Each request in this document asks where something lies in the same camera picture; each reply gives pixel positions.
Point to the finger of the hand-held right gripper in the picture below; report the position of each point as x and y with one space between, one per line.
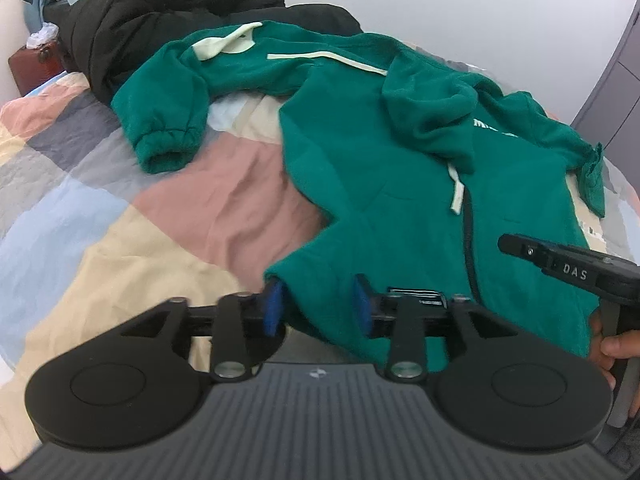
522 247

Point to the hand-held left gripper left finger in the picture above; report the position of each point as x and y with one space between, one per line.
273 310

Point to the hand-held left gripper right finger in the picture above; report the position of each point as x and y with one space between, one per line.
362 307

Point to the green hoodie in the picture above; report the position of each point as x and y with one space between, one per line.
390 185

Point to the person's right hand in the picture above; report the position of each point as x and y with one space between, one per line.
620 347

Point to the grey wardrobe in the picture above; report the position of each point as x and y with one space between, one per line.
620 85

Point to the patchwork blanket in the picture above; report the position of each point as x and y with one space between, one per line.
100 200

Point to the black puffer jacket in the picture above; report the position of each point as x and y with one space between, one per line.
175 5

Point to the brown leather case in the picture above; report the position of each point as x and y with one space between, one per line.
35 67

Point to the white plastic bag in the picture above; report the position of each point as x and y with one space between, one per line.
42 35

